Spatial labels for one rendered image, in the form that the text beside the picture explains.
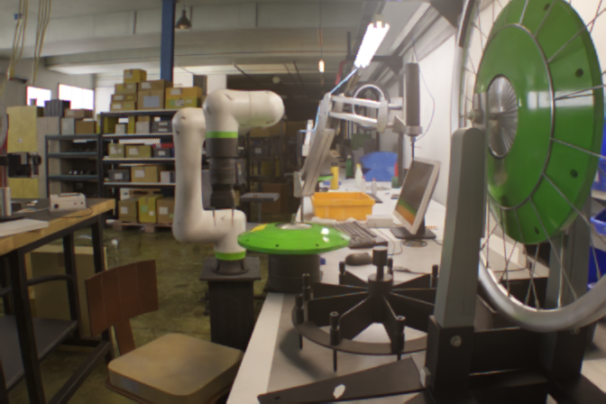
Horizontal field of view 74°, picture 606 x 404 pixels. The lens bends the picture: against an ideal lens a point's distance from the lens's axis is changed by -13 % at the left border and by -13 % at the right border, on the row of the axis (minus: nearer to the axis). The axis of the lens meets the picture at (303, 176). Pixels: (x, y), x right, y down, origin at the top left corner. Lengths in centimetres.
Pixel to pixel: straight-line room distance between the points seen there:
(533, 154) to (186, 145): 138
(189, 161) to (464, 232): 130
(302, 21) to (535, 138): 947
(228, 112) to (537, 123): 94
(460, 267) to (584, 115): 23
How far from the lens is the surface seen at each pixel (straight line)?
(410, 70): 121
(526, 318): 59
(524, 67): 54
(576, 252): 65
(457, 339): 59
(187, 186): 175
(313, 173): 176
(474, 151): 56
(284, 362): 90
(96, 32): 1117
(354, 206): 236
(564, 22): 52
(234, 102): 130
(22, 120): 821
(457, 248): 57
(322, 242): 118
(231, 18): 1012
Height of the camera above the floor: 133
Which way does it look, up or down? 5 degrees down
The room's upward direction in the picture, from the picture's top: straight up
